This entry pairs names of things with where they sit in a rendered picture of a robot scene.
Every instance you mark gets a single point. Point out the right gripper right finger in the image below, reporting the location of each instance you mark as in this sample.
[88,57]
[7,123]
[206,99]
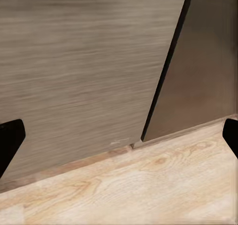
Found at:
[230,135]

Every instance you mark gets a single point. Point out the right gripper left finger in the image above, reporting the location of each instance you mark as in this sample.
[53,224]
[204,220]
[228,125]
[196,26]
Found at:
[12,135]

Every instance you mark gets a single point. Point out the dishwasher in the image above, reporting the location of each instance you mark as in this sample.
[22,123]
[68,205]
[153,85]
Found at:
[80,74]

